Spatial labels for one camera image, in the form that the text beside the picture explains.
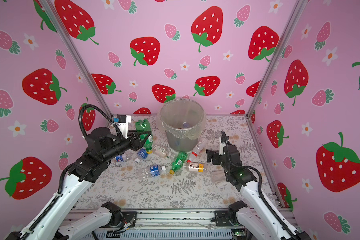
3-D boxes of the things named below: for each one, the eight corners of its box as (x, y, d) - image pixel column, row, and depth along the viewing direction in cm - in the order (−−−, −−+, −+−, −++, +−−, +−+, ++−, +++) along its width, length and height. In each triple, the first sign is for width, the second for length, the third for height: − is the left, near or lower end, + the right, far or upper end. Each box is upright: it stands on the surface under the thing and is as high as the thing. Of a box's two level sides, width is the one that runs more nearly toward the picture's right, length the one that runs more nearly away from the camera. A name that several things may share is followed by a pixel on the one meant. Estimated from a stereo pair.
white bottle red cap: (185, 161, 96) (185, 157, 92) (200, 140, 107) (201, 136, 103) (192, 165, 95) (192, 161, 91) (206, 143, 106) (207, 139, 102)
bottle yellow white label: (183, 173, 91) (183, 169, 87) (183, 166, 94) (183, 162, 90) (205, 173, 91) (206, 169, 87) (205, 166, 94) (205, 162, 90)
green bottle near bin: (168, 172, 91) (167, 169, 87) (180, 153, 100) (180, 149, 96) (176, 177, 90) (176, 173, 86) (188, 157, 98) (188, 153, 94)
